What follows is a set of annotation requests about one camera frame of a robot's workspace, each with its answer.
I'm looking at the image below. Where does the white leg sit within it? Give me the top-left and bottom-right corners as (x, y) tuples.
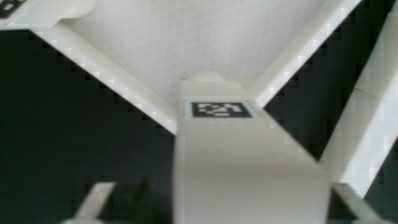
(172, 71), (330, 224)

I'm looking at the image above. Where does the white desk tabletop tray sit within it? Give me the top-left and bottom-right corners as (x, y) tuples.
(0, 0), (362, 130)

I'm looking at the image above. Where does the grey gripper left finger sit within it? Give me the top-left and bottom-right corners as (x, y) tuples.
(60, 181), (152, 224)

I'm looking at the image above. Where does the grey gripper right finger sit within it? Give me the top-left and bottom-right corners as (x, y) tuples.
(332, 183), (388, 224)

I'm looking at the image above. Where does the white U-shaped obstacle fence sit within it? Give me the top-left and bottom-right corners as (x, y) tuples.
(319, 2), (398, 197)

